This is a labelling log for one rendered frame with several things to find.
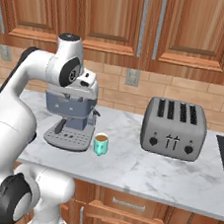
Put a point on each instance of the grey four-slot toaster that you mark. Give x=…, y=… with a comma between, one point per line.
x=173, y=131

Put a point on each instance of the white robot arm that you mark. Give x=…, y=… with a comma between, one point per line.
x=9, y=128

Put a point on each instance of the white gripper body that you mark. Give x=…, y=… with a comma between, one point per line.
x=86, y=92

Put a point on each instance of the teal mug with coffee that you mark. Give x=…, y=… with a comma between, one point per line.
x=100, y=145

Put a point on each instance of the wooden drawer front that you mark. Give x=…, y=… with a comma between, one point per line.
x=139, y=200

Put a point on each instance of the wooden wall cupboard door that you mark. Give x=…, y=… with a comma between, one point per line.
x=112, y=18
x=37, y=5
x=200, y=32

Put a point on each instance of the grey wall socket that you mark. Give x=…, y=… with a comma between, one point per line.
x=5, y=52
x=132, y=77

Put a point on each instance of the grey espresso coffee machine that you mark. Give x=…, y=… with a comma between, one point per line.
x=74, y=112

